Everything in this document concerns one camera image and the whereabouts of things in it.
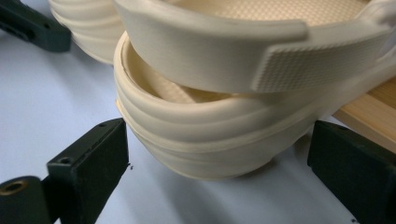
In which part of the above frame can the beige foam clog shoe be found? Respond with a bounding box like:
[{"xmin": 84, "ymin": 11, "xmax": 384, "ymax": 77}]
[
  {"xmin": 112, "ymin": 0, "xmax": 396, "ymax": 182},
  {"xmin": 48, "ymin": 0, "xmax": 126, "ymax": 66}
]

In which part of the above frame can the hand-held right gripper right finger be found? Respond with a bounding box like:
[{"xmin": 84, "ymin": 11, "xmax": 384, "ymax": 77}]
[{"xmin": 306, "ymin": 119, "xmax": 396, "ymax": 224}]

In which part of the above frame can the light wooden board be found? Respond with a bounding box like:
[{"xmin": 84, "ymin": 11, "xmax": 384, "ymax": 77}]
[{"xmin": 332, "ymin": 77, "xmax": 396, "ymax": 154}]

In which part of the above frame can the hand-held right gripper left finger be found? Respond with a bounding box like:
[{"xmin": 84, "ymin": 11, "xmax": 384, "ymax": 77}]
[{"xmin": 41, "ymin": 118, "xmax": 130, "ymax": 224}]

